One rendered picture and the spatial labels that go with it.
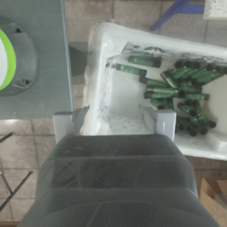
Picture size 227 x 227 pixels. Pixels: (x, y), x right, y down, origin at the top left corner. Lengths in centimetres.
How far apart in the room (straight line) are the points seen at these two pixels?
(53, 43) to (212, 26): 126
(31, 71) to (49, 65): 4
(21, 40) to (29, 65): 4
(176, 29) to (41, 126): 129
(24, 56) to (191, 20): 123
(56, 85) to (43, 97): 4
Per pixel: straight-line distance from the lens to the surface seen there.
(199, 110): 86
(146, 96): 81
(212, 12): 60
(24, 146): 162
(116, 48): 59
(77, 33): 130
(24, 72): 34
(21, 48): 34
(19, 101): 40
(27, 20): 38
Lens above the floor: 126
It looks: 73 degrees down
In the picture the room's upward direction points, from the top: 179 degrees clockwise
